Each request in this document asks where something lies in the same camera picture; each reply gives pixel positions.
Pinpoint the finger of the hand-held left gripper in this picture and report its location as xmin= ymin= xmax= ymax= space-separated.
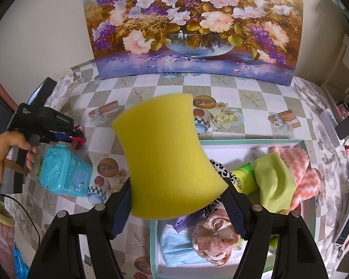
xmin=54 ymin=127 xmax=76 ymax=146

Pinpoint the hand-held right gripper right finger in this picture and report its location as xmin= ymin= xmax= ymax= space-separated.
xmin=219 ymin=184 xmax=329 ymax=279

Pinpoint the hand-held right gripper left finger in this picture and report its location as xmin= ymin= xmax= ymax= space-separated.
xmin=30 ymin=177 xmax=133 ymax=279

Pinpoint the red bow hair tie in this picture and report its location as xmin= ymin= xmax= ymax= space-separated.
xmin=71 ymin=125 xmax=86 ymax=150

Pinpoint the pink satin scrunchie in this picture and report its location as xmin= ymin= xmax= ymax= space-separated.
xmin=192 ymin=205 xmax=242 ymax=266

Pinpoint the green yellow packet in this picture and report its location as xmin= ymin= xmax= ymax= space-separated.
xmin=231 ymin=163 xmax=261 ymax=195

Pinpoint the leopard print scrunchie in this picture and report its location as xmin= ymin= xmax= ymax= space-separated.
xmin=202 ymin=159 xmax=237 ymax=218

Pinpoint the green cloth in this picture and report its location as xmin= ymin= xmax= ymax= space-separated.
xmin=253 ymin=153 xmax=297 ymax=214

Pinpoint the purple cartoon tissue packet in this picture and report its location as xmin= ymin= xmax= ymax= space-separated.
xmin=173 ymin=212 xmax=205 ymax=233

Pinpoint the teal shallow tray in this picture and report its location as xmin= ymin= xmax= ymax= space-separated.
xmin=150 ymin=139 xmax=319 ymax=279

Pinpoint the blue face mask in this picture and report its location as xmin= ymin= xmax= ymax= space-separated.
xmin=159 ymin=225 xmax=210 ymax=268

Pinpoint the yellow sponge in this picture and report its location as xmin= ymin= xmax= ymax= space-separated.
xmin=111 ymin=93 xmax=230 ymax=220

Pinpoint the pink white zigzag cloth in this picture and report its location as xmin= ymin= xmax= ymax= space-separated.
xmin=268 ymin=146 xmax=322 ymax=211

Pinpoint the person's left hand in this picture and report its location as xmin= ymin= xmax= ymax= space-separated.
xmin=0 ymin=131 xmax=40 ymax=201

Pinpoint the teal plastic toy box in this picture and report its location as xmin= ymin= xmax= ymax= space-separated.
xmin=36 ymin=144 xmax=94 ymax=196

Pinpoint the printed checkered tablecloth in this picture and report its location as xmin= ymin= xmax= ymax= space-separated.
xmin=14 ymin=65 xmax=349 ymax=279

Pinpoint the smartphone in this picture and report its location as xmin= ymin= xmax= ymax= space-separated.
xmin=334 ymin=198 xmax=349 ymax=247

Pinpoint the blue cloth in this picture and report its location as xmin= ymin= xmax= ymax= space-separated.
xmin=14 ymin=246 xmax=31 ymax=279

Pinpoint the pink fleece clothing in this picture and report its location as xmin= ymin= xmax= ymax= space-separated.
xmin=0 ymin=199 xmax=16 ymax=279

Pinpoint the white power bank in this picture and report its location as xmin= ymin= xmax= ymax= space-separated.
xmin=320 ymin=109 xmax=345 ymax=146

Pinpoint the black charger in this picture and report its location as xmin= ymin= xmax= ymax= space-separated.
xmin=336 ymin=115 xmax=349 ymax=140

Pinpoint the floral painting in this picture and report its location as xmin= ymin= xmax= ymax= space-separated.
xmin=81 ymin=0 xmax=304 ymax=86

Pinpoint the white furniture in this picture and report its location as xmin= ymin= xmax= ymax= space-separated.
xmin=320 ymin=33 xmax=349 ymax=108

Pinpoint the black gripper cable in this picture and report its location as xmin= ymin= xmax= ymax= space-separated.
xmin=3 ymin=193 xmax=43 ymax=242

